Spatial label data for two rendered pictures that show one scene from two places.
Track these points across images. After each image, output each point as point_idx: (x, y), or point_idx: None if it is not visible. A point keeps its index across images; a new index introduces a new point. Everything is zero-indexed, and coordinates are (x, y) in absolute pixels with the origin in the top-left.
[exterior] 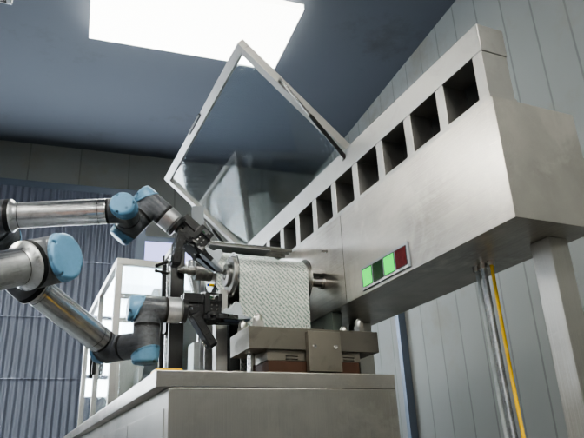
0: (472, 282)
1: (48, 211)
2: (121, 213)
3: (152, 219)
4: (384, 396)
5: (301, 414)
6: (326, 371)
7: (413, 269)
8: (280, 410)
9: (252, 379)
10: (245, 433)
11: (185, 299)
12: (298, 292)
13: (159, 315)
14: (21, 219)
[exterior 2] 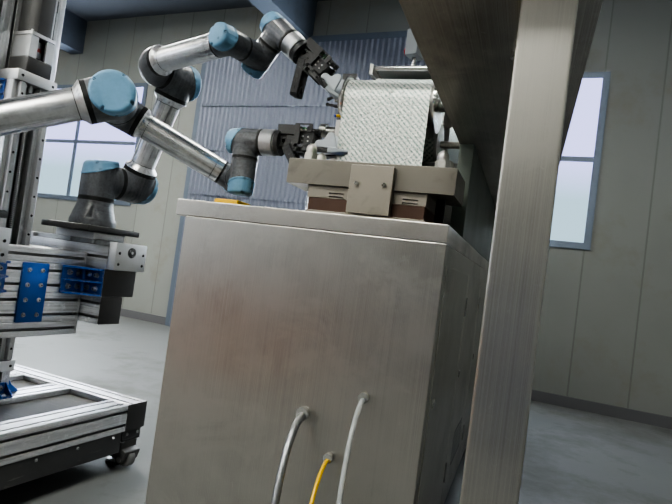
0: (576, 87)
1: (173, 52)
2: (214, 44)
3: (277, 48)
4: (426, 251)
5: (312, 258)
6: (366, 213)
7: (430, 73)
8: (288, 251)
9: (264, 214)
10: (249, 268)
11: (278, 131)
12: (413, 119)
13: (250, 147)
14: (160, 62)
